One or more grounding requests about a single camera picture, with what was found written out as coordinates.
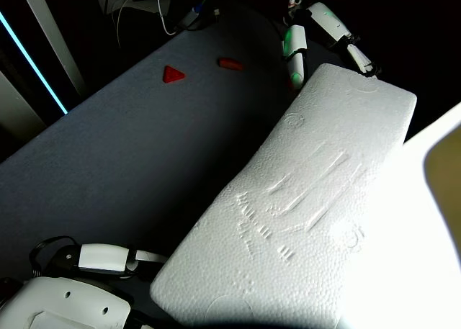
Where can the white styrofoam lid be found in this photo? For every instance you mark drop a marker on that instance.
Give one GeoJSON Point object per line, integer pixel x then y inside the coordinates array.
{"type": "Point", "coordinates": [306, 199]}

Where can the white panel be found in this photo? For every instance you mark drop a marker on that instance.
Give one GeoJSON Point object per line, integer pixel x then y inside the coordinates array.
{"type": "Point", "coordinates": [18, 109]}

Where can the red toy triangle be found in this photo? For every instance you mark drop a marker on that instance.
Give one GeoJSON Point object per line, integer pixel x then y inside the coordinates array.
{"type": "Point", "coordinates": [173, 75]}

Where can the grey table cloth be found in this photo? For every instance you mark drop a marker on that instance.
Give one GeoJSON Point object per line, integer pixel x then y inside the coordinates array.
{"type": "Point", "coordinates": [126, 145]}

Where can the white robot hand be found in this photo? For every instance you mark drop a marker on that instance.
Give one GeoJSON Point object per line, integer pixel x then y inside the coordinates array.
{"type": "Point", "coordinates": [329, 21]}
{"type": "Point", "coordinates": [65, 304]}

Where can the white post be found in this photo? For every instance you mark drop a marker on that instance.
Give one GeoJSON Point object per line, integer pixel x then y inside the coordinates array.
{"type": "Point", "coordinates": [54, 34]}

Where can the large white curved housing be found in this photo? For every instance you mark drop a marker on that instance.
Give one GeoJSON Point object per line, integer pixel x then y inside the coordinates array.
{"type": "Point", "coordinates": [414, 235]}

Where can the orange toy stick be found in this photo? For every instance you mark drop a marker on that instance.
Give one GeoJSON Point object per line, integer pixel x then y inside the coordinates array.
{"type": "Point", "coordinates": [229, 63]}

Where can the cyan light strip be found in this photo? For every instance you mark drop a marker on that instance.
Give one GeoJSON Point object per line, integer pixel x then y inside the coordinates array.
{"type": "Point", "coordinates": [32, 60]}

